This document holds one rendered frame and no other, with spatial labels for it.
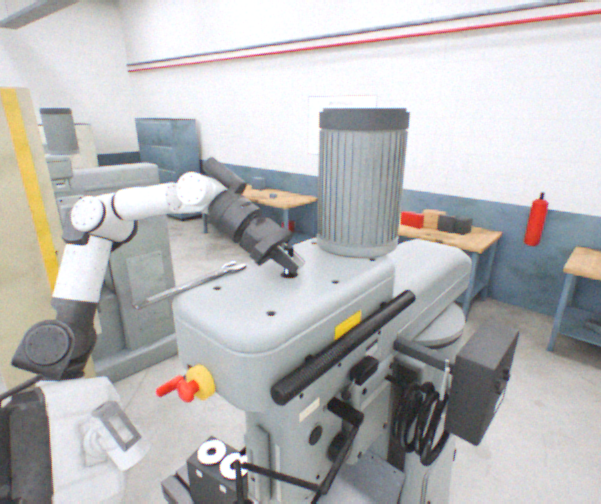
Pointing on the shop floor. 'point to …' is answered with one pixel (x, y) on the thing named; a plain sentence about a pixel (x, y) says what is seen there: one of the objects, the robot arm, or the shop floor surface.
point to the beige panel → (9, 220)
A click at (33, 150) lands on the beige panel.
